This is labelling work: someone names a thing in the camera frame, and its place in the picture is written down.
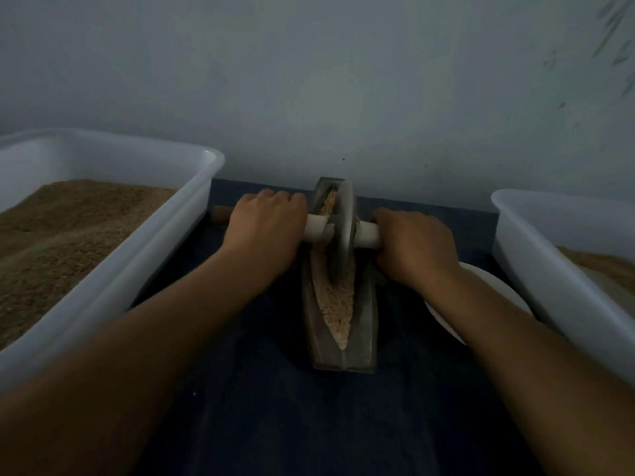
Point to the person's left hand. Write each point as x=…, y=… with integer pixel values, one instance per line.
x=263, y=231

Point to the person's right hand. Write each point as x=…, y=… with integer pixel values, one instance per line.
x=417, y=248

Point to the boat-shaped metal grinding trough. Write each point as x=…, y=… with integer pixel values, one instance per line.
x=347, y=354

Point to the large brown grain heap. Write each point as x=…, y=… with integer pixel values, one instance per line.
x=55, y=253
x=605, y=264

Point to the person's left forearm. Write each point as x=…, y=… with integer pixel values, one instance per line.
x=104, y=386

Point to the person's right forearm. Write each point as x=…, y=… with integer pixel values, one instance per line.
x=541, y=381

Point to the white round plate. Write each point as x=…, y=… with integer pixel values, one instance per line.
x=496, y=287

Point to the white plastic tub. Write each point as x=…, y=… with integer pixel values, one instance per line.
x=556, y=292
x=159, y=248

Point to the dark blue table cloth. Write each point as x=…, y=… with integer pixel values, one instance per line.
x=258, y=431

